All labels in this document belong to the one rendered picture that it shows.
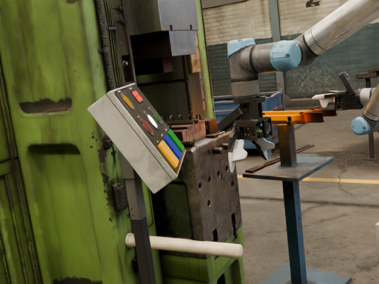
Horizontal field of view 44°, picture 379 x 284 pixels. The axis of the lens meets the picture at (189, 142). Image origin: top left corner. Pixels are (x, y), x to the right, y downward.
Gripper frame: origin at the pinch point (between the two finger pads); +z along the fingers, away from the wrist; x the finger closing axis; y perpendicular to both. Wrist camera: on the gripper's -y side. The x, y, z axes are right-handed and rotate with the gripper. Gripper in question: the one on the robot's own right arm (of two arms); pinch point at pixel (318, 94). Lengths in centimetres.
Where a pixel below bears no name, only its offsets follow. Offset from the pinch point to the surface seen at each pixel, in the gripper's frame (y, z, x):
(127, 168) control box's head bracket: 6, 7, -113
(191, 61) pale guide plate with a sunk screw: -22, 45, -34
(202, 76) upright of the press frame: -14, 49, -22
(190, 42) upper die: -30, 28, -53
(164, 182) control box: 7, -12, -118
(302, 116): 8.0, 1.8, -14.3
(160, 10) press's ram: -42, 24, -73
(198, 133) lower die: 8, 28, -56
